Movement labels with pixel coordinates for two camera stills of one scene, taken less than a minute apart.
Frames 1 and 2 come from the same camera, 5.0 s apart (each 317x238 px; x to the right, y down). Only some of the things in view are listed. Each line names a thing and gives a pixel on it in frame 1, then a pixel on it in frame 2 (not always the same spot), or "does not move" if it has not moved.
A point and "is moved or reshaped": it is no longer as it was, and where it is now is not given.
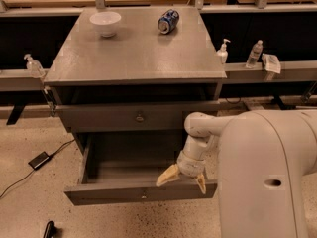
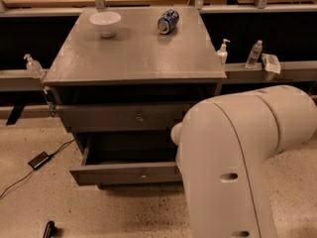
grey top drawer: x=132 y=117 does not move
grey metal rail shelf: x=19 y=79 does not move
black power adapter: x=39 y=160 does not move
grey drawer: x=122 y=167 is moved or reshaped
